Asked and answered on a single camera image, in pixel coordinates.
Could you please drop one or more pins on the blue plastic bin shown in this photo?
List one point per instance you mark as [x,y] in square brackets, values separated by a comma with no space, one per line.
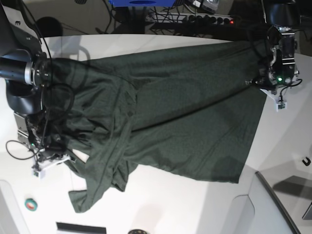
[134,3]

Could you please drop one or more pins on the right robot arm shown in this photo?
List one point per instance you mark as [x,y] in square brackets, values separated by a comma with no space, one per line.
[39,103]

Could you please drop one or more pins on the dark green t-shirt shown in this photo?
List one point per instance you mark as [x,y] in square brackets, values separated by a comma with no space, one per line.
[184,110]

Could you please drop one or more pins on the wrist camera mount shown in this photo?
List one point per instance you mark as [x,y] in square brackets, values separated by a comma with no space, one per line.
[40,174]
[280,105]

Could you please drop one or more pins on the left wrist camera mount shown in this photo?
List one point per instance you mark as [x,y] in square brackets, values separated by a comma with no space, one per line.
[280,105]

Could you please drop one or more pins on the black U-shaped hook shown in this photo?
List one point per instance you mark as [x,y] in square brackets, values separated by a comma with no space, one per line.
[306,161]

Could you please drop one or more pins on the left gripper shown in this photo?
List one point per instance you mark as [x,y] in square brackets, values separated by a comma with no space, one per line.
[274,87]

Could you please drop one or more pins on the grey power strip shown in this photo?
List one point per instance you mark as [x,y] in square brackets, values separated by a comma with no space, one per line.
[204,19]

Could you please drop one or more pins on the small black round object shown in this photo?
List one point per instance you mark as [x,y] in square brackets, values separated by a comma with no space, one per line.
[137,231]

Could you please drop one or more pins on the green red tape roll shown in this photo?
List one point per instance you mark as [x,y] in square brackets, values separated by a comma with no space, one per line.
[31,204]

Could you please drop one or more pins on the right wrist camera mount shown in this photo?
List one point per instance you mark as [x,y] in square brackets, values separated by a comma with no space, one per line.
[40,174]

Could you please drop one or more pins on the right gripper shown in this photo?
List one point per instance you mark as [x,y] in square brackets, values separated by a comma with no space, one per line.
[52,153]

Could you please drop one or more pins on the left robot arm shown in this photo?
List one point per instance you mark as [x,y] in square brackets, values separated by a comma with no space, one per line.
[277,70]

